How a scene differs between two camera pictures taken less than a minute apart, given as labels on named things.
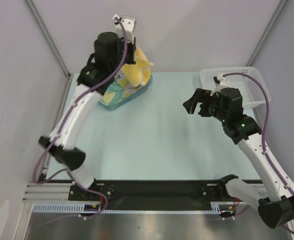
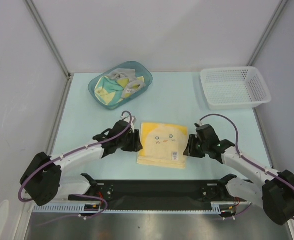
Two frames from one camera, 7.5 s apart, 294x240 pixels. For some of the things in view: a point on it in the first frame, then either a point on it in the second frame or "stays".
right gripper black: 204,108 to 194,146
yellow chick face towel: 139,74 to 162,145
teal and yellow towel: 114,93 stays
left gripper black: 131,48 to 136,145
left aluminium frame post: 53,48 stays
